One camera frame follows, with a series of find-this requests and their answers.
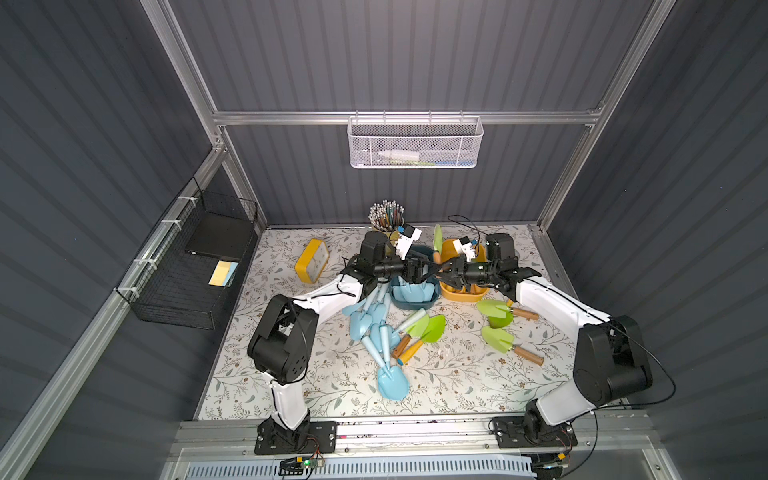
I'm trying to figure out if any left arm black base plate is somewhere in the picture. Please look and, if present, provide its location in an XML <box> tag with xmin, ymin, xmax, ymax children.
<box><xmin>254</xmin><ymin>417</ymin><xmax>338</xmax><ymax>456</ymax></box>

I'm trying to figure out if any black wire wall basket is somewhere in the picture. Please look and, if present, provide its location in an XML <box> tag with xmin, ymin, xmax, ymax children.
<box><xmin>116</xmin><ymin>183</ymin><xmax>258</xmax><ymax>330</ymax></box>

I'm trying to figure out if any green shovel wooden handle right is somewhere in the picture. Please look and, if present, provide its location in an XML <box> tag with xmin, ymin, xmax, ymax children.
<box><xmin>481</xmin><ymin>326</ymin><xmax>544</xmax><ymax>366</ymax></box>

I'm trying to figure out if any yellow storage box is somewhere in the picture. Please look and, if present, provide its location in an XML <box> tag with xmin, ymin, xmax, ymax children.
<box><xmin>439</xmin><ymin>239</ymin><xmax>489</xmax><ymax>303</ymax></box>

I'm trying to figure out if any black notebook in basket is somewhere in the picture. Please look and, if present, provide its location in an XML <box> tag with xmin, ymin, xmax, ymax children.
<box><xmin>185</xmin><ymin>212</ymin><xmax>254</xmax><ymax>262</ymax></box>

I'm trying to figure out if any teal storage box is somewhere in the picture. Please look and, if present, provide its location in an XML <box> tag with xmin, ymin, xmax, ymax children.
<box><xmin>389</xmin><ymin>276</ymin><xmax>440</xmax><ymax>310</ymax></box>

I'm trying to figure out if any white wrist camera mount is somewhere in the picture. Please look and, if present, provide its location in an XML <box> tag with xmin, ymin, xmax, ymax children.
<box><xmin>451</xmin><ymin>237</ymin><xmax>477</xmax><ymax>262</ymax></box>

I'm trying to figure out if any small green circuit board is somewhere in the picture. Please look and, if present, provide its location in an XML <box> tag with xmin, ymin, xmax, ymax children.
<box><xmin>278</xmin><ymin>456</ymin><xmax>325</xmax><ymax>478</ymax></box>

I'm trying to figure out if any bundle of colored pencils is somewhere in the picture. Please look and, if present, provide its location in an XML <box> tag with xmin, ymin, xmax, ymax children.
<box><xmin>368</xmin><ymin>200</ymin><xmax>405</xmax><ymax>233</ymax></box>

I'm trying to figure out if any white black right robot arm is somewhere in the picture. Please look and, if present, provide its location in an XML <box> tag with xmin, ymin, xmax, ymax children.
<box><xmin>436</xmin><ymin>233</ymin><xmax>653</xmax><ymax>430</ymax></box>

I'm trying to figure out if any green shovel brown handle front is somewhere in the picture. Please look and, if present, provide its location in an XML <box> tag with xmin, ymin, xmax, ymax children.
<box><xmin>432</xmin><ymin>224</ymin><xmax>443</xmax><ymax>262</ymax></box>

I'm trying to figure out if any yellow sticky note pad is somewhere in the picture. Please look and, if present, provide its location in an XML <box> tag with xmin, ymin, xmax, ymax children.
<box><xmin>208</xmin><ymin>260</ymin><xmax>239</xmax><ymax>288</ymax></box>

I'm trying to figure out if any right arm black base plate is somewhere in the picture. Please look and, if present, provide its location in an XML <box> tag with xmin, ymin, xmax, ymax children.
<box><xmin>488</xmin><ymin>415</ymin><xmax>578</xmax><ymax>450</ymax></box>

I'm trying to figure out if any white mesh wall basket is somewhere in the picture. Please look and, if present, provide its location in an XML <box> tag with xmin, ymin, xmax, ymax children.
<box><xmin>347</xmin><ymin>114</ymin><xmax>484</xmax><ymax>170</ymax></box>

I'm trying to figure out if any light blue shovel front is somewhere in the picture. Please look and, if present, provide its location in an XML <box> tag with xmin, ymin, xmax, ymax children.
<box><xmin>361</xmin><ymin>336</ymin><xmax>410</xmax><ymax>401</ymax></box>

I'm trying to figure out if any white bottle in mesh basket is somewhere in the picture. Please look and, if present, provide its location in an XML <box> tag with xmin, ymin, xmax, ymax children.
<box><xmin>378</xmin><ymin>149</ymin><xmax>420</xmax><ymax>163</ymax></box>

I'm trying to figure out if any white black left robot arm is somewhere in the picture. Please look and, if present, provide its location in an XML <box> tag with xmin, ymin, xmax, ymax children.
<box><xmin>247</xmin><ymin>225</ymin><xmax>437</xmax><ymax>434</ymax></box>

